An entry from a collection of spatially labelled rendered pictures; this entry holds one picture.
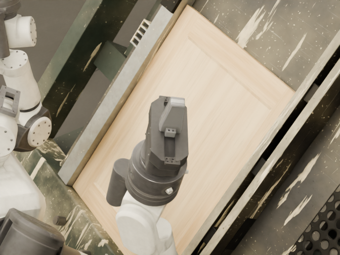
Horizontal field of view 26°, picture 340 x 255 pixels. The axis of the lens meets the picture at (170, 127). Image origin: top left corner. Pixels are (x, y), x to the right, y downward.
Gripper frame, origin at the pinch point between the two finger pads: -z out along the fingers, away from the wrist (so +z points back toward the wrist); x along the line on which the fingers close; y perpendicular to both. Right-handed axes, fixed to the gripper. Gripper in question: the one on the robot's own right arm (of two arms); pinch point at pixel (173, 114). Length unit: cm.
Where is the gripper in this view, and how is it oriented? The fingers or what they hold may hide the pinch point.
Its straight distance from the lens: 105.4
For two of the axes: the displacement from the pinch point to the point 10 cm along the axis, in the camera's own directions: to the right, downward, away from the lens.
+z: -2.0, 6.2, 7.6
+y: 9.8, 1.1, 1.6
